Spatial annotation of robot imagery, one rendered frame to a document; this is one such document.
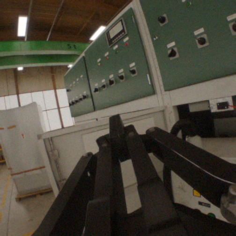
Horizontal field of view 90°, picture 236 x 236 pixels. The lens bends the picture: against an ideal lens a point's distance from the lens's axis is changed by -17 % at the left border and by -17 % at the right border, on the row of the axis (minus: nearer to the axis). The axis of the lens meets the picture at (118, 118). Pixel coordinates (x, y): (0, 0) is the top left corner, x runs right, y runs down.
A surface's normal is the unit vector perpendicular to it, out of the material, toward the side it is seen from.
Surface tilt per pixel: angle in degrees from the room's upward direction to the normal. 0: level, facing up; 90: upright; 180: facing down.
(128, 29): 90
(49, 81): 90
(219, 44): 90
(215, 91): 90
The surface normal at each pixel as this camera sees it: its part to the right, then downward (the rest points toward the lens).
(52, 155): 0.37, -0.04
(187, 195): -0.77, 0.19
